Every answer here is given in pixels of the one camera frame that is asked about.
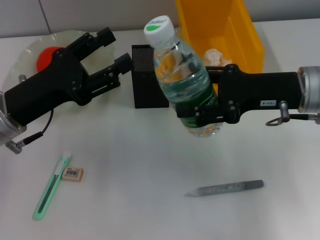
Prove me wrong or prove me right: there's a black mesh pen holder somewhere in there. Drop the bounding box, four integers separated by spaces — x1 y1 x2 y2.
131 43 171 109

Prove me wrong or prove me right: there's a beige eraser with barcode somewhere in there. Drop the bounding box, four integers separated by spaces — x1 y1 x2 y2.
60 166 85 182

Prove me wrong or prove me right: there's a grey marker pen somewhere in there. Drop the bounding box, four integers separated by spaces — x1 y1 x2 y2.
184 179 265 199

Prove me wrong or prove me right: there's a yellow plastic storage bin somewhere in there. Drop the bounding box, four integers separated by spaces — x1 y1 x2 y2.
174 0 266 101

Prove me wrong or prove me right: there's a left gripper silver connector plug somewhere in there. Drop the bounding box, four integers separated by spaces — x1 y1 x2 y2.
5 139 26 154

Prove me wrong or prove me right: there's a green utility knife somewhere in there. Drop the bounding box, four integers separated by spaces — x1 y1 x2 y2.
32 152 74 222

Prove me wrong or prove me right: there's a clear water bottle green label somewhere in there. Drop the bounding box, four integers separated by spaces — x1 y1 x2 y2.
143 15 224 139

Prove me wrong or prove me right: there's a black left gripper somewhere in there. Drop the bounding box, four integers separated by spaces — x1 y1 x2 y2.
4 26 133 127

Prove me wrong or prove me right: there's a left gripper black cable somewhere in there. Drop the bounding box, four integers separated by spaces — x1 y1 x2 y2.
23 108 55 146

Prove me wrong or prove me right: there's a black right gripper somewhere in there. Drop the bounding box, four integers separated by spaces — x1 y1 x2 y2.
174 63 305 126

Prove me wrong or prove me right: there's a pale green glass fruit plate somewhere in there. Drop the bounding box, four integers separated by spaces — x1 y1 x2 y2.
11 29 121 111

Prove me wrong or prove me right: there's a red round fruit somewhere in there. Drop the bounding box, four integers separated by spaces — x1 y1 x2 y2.
36 46 66 74

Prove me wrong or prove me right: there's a white paper ball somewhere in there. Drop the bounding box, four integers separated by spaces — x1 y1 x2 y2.
203 48 232 67

